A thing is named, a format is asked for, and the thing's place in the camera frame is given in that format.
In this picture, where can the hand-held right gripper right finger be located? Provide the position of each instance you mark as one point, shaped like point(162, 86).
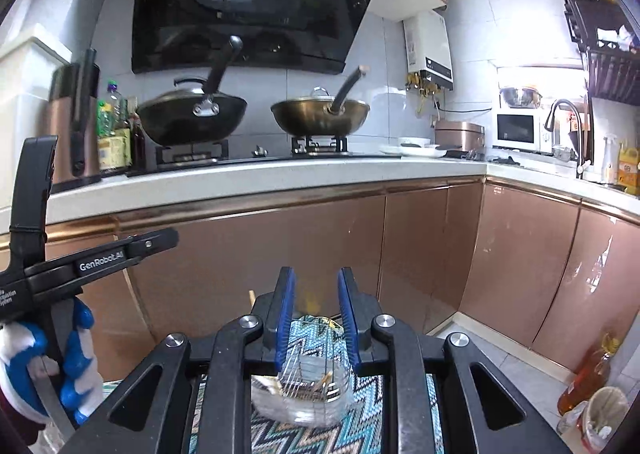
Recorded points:
point(347, 319)

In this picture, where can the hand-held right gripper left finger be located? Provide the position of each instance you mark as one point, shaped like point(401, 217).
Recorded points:
point(286, 319)

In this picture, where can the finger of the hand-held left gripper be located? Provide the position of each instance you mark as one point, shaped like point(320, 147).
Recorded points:
point(152, 245)

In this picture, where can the person's left hand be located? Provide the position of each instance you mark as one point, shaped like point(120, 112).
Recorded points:
point(80, 324)

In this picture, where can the wooden chopstick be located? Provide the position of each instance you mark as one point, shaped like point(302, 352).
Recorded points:
point(252, 298)

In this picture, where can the bronze base cabinets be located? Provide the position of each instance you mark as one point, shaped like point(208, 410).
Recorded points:
point(300, 244)

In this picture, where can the dark sauce bottle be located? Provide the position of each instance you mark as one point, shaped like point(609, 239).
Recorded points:
point(137, 143)

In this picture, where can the green-cap oil bottle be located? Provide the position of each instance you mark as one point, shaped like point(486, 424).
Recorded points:
point(112, 143)

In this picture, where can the black wok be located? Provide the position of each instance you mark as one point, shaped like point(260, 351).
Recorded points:
point(170, 123)

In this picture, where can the zigzag patterned mat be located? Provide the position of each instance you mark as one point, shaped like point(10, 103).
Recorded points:
point(320, 440)

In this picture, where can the bronze knife block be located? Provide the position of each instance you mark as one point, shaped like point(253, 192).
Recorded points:
point(62, 133)

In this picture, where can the black gas stove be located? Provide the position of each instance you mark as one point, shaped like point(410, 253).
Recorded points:
point(270, 156)

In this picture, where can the black wok lid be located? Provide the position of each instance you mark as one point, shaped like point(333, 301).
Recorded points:
point(180, 92)

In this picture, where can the white plate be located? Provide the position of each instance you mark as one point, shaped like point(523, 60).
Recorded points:
point(400, 151)

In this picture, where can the white bowl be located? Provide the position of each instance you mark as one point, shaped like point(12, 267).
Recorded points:
point(414, 141)

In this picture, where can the bronze wok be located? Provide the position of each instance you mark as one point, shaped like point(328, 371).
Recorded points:
point(310, 121)

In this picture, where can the bronze rice cooker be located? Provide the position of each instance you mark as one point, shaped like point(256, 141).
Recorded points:
point(459, 136)

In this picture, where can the glass wok lid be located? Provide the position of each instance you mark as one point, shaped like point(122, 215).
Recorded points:
point(310, 97)

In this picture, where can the dark dishcloth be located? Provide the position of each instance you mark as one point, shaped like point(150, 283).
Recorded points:
point(506, 159)

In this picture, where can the amber oil bottle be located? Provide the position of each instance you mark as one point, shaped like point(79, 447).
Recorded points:
point(590, 374)

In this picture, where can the white microwave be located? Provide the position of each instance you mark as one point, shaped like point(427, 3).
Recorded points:
point(517, 129)

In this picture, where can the black range hood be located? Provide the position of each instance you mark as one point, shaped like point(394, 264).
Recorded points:
point(250, 8)

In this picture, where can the small trash bin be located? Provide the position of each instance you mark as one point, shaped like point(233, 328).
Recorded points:
point(602, 416)

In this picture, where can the steel bowl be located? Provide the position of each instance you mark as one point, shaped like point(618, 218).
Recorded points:
point(521, 97)

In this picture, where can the white water heater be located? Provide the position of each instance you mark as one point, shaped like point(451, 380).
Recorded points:
point(429, 43)

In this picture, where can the white spray bottle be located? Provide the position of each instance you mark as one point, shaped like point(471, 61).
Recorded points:
point(610, 161)

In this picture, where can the yellow detergent bottle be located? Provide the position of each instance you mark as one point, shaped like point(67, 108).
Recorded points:
point(630, 168)

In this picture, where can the black dish rack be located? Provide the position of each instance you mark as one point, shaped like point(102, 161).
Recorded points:
point(610, 68)

